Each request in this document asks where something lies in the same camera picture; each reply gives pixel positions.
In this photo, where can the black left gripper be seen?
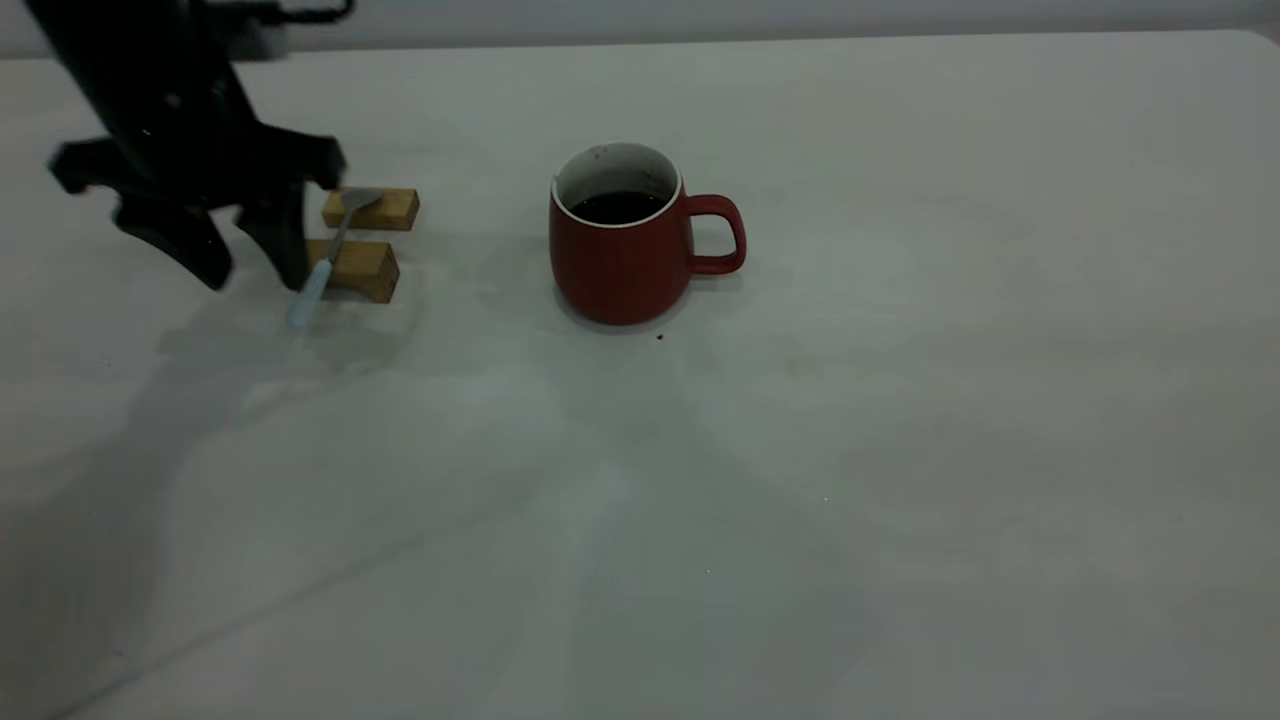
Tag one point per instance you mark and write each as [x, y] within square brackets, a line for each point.
[200, 160]

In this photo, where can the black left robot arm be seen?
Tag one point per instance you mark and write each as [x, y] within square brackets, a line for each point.
[130, 50]

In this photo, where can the red ceramic mug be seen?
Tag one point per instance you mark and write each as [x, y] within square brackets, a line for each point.
[620, 270]

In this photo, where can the arched wooden block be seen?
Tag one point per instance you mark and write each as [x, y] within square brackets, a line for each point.
[365, 268]

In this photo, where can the flat rectangular wooden block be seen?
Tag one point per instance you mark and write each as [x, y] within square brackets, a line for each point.
[390, 210]

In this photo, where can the dark coffee liquid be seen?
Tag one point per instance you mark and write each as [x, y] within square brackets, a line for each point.
[618, 207]

